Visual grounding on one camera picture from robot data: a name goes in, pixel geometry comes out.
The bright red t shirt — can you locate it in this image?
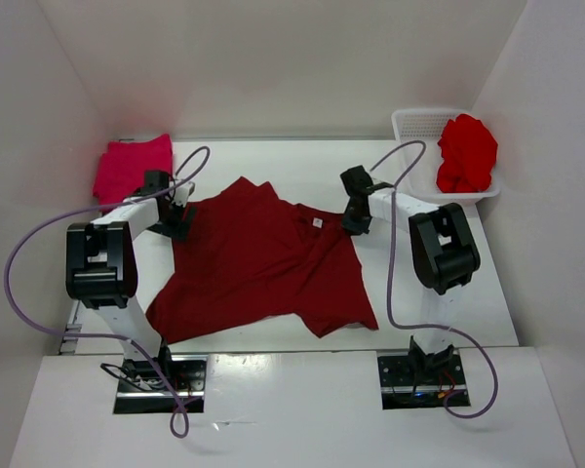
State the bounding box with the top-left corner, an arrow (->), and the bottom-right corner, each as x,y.
436,113 -> 498,193

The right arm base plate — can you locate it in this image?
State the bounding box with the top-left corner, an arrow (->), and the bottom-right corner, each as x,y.
376,351 -> 470,410

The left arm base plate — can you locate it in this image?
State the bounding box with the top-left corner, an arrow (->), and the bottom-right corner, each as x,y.
100,355 -> 208,414

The dark red t shirt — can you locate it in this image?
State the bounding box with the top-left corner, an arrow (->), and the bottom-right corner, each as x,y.
145,177 -> 378,343

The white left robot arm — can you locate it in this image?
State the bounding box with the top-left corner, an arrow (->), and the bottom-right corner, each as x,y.
65,171 -> 196,390

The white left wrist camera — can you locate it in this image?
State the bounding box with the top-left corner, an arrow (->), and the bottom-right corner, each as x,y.
172,181 -> 195,207

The white plastic laundry basket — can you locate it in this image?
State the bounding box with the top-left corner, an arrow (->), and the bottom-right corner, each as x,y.
390,106 -> 506,205

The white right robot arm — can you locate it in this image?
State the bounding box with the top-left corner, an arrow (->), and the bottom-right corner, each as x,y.
340,166 -> 481,383

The pink red t shirt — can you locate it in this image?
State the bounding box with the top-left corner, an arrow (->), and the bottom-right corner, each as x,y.
92,134 -> 173,205

